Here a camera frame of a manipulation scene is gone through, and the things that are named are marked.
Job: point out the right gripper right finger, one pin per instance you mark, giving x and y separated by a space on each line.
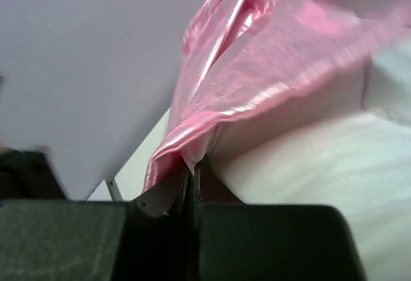
208 188

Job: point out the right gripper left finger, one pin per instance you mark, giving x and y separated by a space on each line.
160 199

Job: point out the white pillow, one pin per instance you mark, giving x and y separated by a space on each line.
347 146

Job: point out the pink pillowcase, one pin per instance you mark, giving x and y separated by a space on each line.
246 58

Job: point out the aluminium table frame rail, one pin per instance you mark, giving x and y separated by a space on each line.
114 190

